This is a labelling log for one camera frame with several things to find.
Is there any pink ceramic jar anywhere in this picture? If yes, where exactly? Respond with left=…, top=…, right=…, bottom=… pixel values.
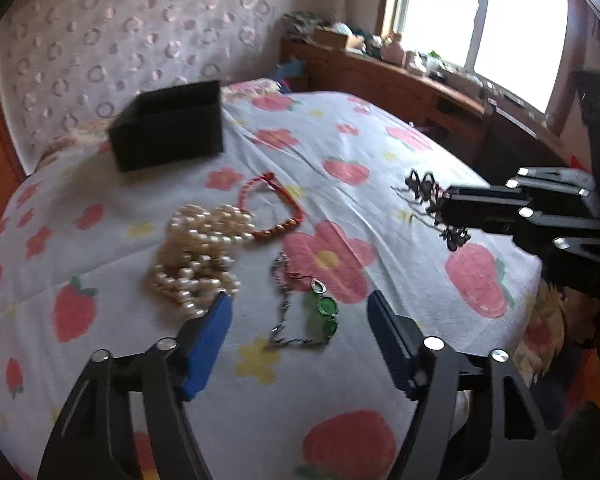
left=380, top=32, right=405, bottom=67

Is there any window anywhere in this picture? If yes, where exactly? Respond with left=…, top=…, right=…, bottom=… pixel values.
left=382, top=0, right=588, bottom=124

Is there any strawberry print bed sheet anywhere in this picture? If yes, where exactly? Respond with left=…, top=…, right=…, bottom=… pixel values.
left=0, top=92, right=541, bottom=479

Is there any floral quilt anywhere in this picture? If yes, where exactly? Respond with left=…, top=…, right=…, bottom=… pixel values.
left=36, top=78, right=282, bottom=172

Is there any red string bracelet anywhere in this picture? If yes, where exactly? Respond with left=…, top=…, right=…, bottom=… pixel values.
left=237, top=171, right=307, bottom=242

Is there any cardboard box on cabinet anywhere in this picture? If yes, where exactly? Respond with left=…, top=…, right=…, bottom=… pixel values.
left=312, top=27, right=356, bottom=50

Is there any wooden side cabinet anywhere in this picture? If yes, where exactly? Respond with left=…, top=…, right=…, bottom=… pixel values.
left=279, top=40, right=568, bottom=167

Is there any green gem chain necklace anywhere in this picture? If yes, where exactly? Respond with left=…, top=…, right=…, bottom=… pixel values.
left=265, top=251, right=340, bottom=351

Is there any black jewelry box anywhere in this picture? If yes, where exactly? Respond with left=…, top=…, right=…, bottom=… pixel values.
left=107, top=80, right=224, bottom=172

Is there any pearl necklace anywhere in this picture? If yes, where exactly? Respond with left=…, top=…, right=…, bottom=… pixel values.
left=146, top=202, right=259, bottom=319

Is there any circle pattern sheer curtain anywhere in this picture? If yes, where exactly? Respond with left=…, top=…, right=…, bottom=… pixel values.
left=0, top=0, right=292, bottom=172

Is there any black ornate necklace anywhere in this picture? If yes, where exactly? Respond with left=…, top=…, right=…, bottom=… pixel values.
left=392, top=168, right=474, bottom=254

